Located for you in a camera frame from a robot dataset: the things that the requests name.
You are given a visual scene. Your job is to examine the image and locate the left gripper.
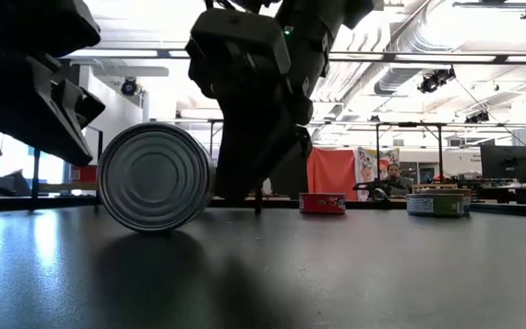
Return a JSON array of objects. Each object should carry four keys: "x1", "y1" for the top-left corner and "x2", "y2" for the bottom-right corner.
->
[{"x1": 0, "y1": 50, "x2": 107, "y2": 168}]

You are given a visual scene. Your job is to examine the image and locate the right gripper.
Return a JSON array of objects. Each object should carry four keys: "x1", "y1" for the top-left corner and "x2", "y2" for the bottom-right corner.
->
[{"x1": 184, "y1": 7, "x2": 314, "y2": 205}]

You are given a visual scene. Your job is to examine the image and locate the red albacore tuna can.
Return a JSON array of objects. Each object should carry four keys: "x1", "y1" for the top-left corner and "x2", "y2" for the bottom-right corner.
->
[
  {"x1": 298, "y1": 191, "x2": 348, "y2": 215},
  {"x1": 69, "y1": 164, "x2": 100, "y2": 186}
]

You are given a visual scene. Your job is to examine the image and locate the green label seafood can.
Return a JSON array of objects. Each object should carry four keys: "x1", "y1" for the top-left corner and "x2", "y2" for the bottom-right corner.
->
[{"x1": 405, "y1": 192, "x2": 466, "y2": 218}]

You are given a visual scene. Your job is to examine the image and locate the window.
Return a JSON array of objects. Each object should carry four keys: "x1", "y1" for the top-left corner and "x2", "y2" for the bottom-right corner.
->
[{"x1": 0, "y1": 121, "x2": 70, "y2": 186}]

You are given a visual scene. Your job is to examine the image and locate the orange hanging cloth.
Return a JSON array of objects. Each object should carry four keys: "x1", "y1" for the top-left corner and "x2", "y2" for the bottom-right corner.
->
[{"x1": 307, "y1": 147, "x2": 358, "y2": 202}]

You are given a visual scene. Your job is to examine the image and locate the dark chair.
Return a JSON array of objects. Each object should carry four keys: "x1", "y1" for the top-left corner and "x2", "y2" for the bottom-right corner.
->
[{"x1": 0, "y1": 168, "x2": 34, "y2": 197}]

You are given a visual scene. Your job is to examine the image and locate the patterned hanging cloth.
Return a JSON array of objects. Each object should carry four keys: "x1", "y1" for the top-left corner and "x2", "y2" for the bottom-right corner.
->
[{"x1": 356, "y1": 145, "x2": 401, "y2": 184}]

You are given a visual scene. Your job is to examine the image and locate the person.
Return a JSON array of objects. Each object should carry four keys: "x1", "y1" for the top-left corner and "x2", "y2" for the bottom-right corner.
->
[{"x1": 380, "y1": 163, "x2": 414, "y2": 198}]

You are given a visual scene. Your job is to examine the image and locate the black table mat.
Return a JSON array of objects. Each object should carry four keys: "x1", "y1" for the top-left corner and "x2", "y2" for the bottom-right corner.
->
[{"x1": 0, "y1": 204, "x2": 526, "y2": 329}]

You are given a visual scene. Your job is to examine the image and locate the wooden background table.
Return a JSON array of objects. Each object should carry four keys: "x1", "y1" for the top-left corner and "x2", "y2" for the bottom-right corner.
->
[{"x1": 411, "y1": 183, "x2": 458, "y2": 192}]

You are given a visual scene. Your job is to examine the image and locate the background desk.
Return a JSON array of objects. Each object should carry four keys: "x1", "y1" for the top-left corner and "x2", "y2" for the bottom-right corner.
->
[{"x1": 470, "y1": 181, "x2": 526, "y2": 206}]

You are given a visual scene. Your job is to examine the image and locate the black computer monitor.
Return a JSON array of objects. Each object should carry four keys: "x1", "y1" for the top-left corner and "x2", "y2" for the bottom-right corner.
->
[{"x1": 479, "y1": 144, "x2": 526, "y2": 185}]

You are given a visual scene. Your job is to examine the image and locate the black ceiling track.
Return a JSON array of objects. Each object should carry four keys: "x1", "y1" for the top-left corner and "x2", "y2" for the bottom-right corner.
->
[{"x1": 451, "y1": 0, "x2": 526, "y2": 19}]

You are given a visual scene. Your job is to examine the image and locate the black shelf post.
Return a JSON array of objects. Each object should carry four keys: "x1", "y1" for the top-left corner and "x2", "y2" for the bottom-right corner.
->
[{"x1": 253, "y1": 182, "x2": 265, "y2": 216}]

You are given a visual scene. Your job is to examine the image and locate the silver ventilation duct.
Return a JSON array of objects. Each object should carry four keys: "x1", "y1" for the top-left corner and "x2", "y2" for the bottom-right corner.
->
[{"x1": 372, "y1": 0, "x2": 488, "y2": 97}]

